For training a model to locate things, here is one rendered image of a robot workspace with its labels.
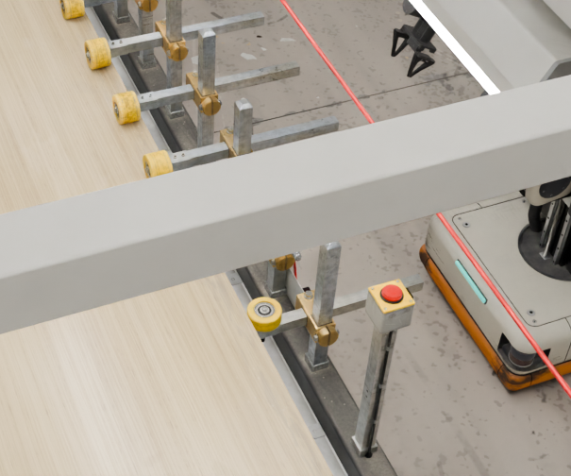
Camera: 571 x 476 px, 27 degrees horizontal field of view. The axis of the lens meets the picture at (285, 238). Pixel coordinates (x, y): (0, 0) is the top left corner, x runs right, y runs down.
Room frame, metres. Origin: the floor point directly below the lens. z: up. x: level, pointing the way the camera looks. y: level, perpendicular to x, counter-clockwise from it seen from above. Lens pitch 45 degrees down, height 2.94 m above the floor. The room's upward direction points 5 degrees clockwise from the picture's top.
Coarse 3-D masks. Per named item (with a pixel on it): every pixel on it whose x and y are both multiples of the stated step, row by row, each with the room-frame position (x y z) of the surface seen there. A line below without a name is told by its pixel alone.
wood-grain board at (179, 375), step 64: (0, 0) 2.90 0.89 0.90; (0, 64) 2.60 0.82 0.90; (64, 64) 2.62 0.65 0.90; (0, 128) 2.33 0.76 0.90; (64, 128) 2.35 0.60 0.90; (128, 128) 2.37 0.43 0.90; (0, 192) 2.09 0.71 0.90; (64, 192) 2.11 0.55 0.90; (64, 320) 1.70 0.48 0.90; (128, 320) 1.72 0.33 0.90; (192, 320) 1.73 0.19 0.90; (0, 384) 1.51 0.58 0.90; (64, 384) 1.52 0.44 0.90; (128, 384) 1.54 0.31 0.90; (192, 384) 1.55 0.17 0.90; (256, 384) 1.57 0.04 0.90; (0, 448) 1.35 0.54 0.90; (64, 448) 1.36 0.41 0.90; (128, 448) 1.38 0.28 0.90; (192, 448) 1.39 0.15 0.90; (256, 448) 1.40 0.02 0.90
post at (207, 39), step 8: (200, 32) 2.46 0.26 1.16; (208, 32) 2.46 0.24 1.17; (200, 40) 2.46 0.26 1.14; (208, 40) 2.45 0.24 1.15; (200, 48) 2.46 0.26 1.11; (208, 48) 2.45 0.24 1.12; (200, 56) 2.46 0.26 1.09; (208, 56) 2.45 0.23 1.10; (200, 64) 2.46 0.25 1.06; (208, 64) 2.45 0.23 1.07; (200, 72) 2.46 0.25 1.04; (208, 72) 2.45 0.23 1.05; (200, 80) 2.46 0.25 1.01; (208, 80) 2.45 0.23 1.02; (200, 88) 2.46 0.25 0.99; (208, 88) 2.45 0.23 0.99; (200, 112) 2.45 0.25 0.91; (200, 120) 2.45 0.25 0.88; (208, 120) 2.45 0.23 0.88; (200, 128) 2.45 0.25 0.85; (208, 128) 2.45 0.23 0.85; (200, 136) 2.45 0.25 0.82; (208, 136) 2.45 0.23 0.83; (200, 144) 2.45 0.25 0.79; (208, 144) 2.45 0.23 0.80
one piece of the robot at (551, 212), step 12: (552, 204) 2.69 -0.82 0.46; (564, 204) 2.67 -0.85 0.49; (528, 216) 2.77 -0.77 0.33; (540, 216) 2.76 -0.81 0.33; (552, 216) 2.69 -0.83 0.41; (564, 216) 2.65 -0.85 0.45; (540, 228) 2.76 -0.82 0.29; (552, 228) 2.65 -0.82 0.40; (564, 228) 2.62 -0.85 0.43; (540, 240) 2.70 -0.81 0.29; (552, 240) 2.67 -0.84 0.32; (564, 240) 2.62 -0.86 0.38; (540, 252) 2.66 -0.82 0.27; (552, 252) 2.66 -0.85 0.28; (564, 252) 2.61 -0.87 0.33; (564, 264) 2.62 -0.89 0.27
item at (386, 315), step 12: (372, 288) 1.58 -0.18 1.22; (372, 300) 1.56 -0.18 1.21; (384, 300) 1.55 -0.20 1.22; (408, 300) 1.56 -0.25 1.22; (372, 312) 1.56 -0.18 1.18; (384, 312) 1.52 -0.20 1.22; (396, 312) 1.53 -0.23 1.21; (408, 312) 1.55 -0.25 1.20; (384, 324) 1.52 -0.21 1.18; (396, 324) 1.54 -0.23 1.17; (408, 324) 1.55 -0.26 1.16
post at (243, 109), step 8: (240, 104) 2.24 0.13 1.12; (248, 104) 2.24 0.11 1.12; (240, 112) 2.22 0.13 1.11; (248, 112) 2.23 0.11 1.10; (240, 120) 2.22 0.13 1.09; (248, 120) 2.23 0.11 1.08; (240, 128) 2.22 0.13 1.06; (248, 128) 2.23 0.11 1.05; (240, 136) 2.22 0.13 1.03; (248, 136) 2.23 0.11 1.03; (240, 144) 2.22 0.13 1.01; (248, 144) 2.23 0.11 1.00; (240, 152) 2.22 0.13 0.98; (248, 152) 2.23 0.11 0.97
